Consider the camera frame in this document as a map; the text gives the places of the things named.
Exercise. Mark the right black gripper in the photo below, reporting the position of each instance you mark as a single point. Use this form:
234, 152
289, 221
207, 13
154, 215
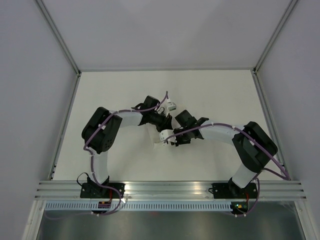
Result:
179, 142

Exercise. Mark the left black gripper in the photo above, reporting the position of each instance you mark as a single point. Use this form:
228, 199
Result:
166, 123

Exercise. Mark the white cloth napkin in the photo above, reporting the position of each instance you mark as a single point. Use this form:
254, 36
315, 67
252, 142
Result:
154, 137

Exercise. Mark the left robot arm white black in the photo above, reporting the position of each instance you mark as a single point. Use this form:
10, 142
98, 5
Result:
100, 133

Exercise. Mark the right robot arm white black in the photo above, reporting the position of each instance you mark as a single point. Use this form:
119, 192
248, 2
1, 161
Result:
252, 144

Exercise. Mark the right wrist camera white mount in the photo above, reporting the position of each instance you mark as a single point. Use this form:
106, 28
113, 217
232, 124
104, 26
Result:
166, 136

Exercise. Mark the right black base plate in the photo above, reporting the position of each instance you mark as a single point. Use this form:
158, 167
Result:
221, 190

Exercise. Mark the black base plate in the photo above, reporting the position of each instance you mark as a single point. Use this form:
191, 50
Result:
93, 191
221, 190

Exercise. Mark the front aluminium rail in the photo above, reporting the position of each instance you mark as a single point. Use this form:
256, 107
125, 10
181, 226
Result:
170, 190

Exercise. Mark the back aluminium frame bar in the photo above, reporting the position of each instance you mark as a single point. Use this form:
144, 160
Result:
172, 68

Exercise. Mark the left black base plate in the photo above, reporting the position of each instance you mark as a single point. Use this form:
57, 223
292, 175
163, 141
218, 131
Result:
93, 191

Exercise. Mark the left aluminium frame post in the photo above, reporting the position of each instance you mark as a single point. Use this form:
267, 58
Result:
57, 35

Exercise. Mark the aluminium frame post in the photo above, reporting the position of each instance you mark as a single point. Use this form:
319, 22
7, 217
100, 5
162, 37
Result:
57, 35
275, 34

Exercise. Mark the white slotted cable duct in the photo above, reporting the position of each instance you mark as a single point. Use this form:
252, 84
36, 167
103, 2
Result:
157, 206

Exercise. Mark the right aluminium frame post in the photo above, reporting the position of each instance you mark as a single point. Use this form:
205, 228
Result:
275, 34

